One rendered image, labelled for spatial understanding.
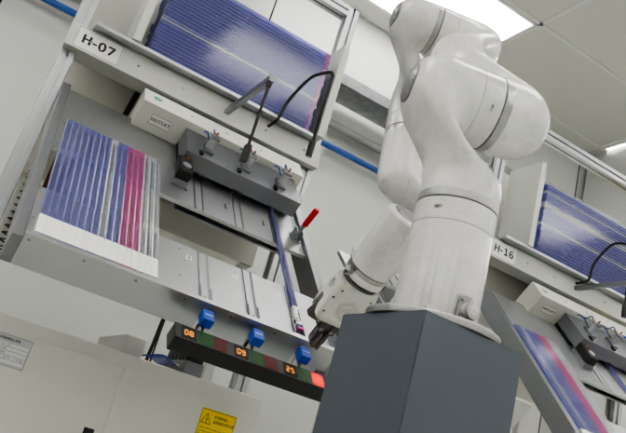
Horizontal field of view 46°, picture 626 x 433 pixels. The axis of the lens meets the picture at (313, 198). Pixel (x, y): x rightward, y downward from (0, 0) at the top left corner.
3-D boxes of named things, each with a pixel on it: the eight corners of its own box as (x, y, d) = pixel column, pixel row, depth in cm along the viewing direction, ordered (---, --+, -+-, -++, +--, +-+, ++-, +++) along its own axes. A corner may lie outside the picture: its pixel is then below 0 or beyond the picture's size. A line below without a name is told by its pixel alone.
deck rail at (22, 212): (9, 263, 128) (23, 236, 126) (-2, 259, 127) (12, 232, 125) (61, 104, 189) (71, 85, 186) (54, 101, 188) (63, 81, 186)
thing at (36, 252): (320, 376, 154) (339, 353, 151) (9, 263, 128) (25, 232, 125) (319, 372, 155) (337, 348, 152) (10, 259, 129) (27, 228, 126)
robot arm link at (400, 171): (435, 170, 159) (419, 293, 142) (375, 137, 154) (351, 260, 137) (462, 152, 152) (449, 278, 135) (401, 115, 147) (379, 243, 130)
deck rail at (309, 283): (328, 379, 155) (344, 358, 153) (320, 376, 154) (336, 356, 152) (284, 208, 215) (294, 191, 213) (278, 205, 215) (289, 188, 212)
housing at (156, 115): (278, 214, 211) (304, 177, 207) (120, 142, 192) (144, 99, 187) (275, 200, 218) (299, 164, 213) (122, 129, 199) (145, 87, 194)
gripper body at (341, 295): (346, 278, 134) (313, 321, 138) (389, 297, 138) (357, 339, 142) (338, 255, 141) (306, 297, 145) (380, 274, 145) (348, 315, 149)
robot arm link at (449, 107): (512, 215, 103) (538, 74, 112) (393, 170, 101) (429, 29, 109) (473, 235, 115) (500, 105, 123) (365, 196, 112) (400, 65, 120)
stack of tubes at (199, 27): (309, 131, 214) (333, 55, 223) (147, 47, 193) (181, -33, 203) (289, 142, 224) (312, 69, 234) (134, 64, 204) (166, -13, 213)
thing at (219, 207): (294, 270, 186) (305, 255, 185) (42, 162, 160) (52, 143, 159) (278, 204, 214) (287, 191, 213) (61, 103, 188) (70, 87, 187)
